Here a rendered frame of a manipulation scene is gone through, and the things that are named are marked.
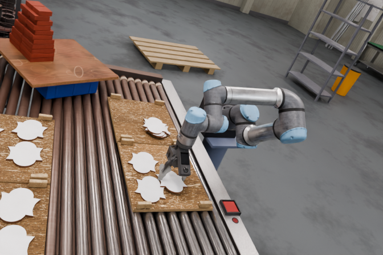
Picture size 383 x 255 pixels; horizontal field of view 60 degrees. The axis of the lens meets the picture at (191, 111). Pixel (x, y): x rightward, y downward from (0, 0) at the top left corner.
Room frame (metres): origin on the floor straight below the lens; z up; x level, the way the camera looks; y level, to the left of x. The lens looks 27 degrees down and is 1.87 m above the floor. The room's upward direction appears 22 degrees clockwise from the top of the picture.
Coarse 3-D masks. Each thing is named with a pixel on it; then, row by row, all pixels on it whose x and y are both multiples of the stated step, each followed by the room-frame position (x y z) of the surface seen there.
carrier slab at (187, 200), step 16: (144, 144) 1.33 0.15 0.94; (128, 160) 1.17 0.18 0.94; (160, 160) 1.26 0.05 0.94; (128, 176) 1.07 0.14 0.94; (144, 176) 1.11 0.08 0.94; (192, 176) 1.23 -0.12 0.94; (128, 192) 0.99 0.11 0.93; (192, 192) 1.13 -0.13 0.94; (144, 208) 0.94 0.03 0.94; (160, 208) 0.97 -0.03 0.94; (176, 208) 1.00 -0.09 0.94; (192, 208) 1.04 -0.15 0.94; (208, 208) 1.07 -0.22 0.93
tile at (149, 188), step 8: (152, 176) 1.12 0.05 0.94; (144, 184) 1.05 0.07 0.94; (152, 184) 1.07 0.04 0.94; (160, 184) 1.09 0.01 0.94; (136, 192) 0.99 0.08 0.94; (144, 192) 1.01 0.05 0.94; (152, 192) 1.03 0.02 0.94; (160, 192) 1.04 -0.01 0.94; (144, 200) 0.97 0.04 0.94; (152, 200) 0.98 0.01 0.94
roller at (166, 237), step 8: (120, 80) 1.95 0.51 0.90; (128, 88) 1.86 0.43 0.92; (128, 96) 1.75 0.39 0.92; (160, 216) 0.95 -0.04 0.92; (160, 224) 0.91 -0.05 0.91; (160, 232) 0.88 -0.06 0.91; (168, 232) 0.89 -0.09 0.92; (160, 240) 0.86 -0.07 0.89; (168, 240) 0.85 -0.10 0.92; (168, 248) 0.82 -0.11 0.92
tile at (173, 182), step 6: (156, 174) 1.14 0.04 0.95; (168, 174) 1.17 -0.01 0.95; (174, 174) 1.19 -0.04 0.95; (162, 180) 1.11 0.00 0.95; (168, 180) 1.12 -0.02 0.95; (174, 180) 1.14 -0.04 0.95; (180, 180) 1.16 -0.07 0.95; (162, 186) 1.08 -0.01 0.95; (168, 186) 1.09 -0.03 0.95; (174, 186) 1.10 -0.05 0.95; (180, 186) 1.12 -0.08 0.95; (186, 186) 1.13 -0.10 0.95; (174, 192) 1.07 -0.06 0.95; (180, 192) 1.09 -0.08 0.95
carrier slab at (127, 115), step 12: (120, 108) 1.56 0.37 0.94; (132, 108) 1.61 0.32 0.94; (144, 108) 1.66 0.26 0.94; (156, 108) 1.72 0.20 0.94; (120, 120) 1.45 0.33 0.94; (132, 120) 1.49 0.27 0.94; (168, 120) 1.64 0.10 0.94; (120, 132) 1.35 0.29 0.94; (132, 132) 1.39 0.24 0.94; (144, 132) 1.43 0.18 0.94; (156, 144) 1.37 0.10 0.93; (168, 144) 1.41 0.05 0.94
